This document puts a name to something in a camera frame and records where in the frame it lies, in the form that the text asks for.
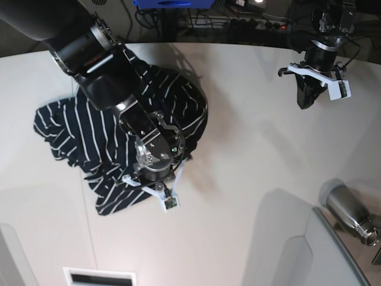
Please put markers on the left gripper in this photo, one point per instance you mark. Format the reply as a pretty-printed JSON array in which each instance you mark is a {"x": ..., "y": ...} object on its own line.
[{"x": 320, "y": 56}]

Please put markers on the stainless steel water bottle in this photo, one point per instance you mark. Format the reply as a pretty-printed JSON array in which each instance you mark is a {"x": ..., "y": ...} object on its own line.
[{"x": 353, "y": 216}]

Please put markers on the navy white striped t-shirt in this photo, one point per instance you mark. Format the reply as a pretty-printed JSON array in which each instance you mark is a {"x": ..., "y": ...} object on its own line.
[{"x": 94, "y": 140}]

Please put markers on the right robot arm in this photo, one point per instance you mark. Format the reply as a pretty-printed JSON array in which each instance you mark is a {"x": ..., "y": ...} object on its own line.
[{"x": 85, "y": 49}]

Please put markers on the white power strip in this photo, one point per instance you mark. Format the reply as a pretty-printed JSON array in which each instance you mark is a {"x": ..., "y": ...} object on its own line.
[{"x": 201, "y": 21}]

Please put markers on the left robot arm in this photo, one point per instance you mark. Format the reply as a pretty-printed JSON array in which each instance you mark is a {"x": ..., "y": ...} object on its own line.
[{"x": 334, "y": 20}]

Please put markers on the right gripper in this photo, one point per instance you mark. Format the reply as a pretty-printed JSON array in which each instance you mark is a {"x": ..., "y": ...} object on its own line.
[{"x": 159, "y": 171}]

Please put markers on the blue box with oval hole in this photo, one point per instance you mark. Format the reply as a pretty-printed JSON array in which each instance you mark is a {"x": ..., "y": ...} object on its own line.
[{"x": 150, "y": 4}]

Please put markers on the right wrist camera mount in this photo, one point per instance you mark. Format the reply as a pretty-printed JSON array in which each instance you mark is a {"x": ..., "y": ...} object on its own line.
[{"x": 164, "y": 190}]

